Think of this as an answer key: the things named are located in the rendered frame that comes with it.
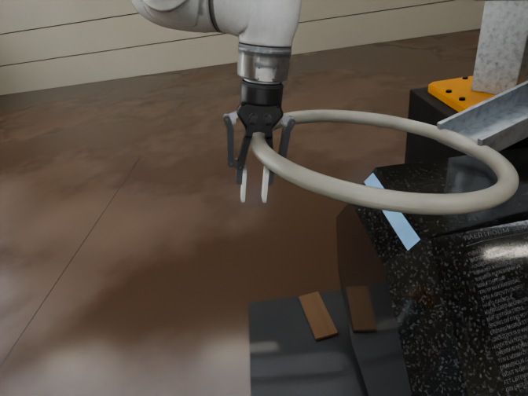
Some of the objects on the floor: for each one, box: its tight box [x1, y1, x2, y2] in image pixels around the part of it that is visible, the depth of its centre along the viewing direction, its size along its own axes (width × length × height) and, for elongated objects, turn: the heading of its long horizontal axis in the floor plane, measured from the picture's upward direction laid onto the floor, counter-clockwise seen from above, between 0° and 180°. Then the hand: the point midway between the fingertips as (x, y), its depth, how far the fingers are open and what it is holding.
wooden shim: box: [299, 292, 338, 341], centre depth 168 cm, size 25×10×2 cm, turn 25°
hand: (254, 185), depth 74 cm, fingers closed on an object, 4 cm apart
